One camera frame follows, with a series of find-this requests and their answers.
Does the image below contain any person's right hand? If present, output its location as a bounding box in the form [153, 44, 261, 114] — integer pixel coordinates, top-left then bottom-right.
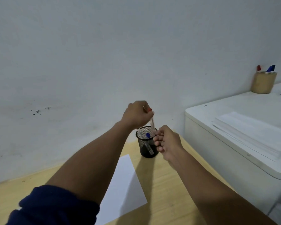
[153, 125, 186, 162]

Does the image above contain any person's left hand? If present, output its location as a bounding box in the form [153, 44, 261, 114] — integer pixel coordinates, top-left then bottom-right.
[120, 101, 154, 130]

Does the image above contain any clear pen with red cap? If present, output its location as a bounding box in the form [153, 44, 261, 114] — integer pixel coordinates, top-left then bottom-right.
[143, 106, 156, 134]

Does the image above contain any person's right forearm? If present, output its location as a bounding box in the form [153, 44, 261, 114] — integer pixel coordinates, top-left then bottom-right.
[167, 147, 278, 225]

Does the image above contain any person's left forearm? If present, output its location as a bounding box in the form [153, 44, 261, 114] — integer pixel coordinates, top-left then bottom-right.
[45, 120, 134, 205]

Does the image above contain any clear pen with blue cap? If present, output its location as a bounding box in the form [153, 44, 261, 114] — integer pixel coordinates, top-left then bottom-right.
[145, 132, 155, 155]

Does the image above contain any black mesh pen holder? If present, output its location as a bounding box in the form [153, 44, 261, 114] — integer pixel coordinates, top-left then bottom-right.
[136, 126, 159, 159]

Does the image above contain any white cabinet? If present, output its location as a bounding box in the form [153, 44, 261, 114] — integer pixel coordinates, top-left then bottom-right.
[184, 80, 281, 217]

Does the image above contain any white paper sheet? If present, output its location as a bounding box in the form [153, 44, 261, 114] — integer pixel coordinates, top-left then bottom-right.
[95, 154, 148, 225]

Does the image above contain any stack of white paper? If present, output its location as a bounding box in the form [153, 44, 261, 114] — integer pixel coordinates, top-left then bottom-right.
[212, 111, 281, 162]

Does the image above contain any brown round pen cup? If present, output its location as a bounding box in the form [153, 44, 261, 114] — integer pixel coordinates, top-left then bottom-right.
[251, 71, 278, 94]

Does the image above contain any dark blue sleeve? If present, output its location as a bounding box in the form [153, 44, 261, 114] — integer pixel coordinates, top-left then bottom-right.
[6, 185, 100, 225]

